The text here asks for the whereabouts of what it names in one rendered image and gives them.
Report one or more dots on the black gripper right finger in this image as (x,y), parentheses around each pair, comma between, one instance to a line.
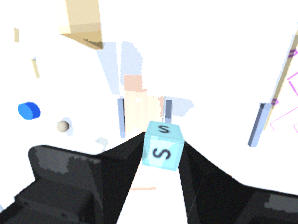
(212,196)

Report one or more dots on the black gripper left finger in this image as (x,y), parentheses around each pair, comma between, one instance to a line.
(108,175)

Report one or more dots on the light blue cube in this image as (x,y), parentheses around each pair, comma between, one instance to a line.
(163,145)

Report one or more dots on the cream ball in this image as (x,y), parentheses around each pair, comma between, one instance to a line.
(62,127)

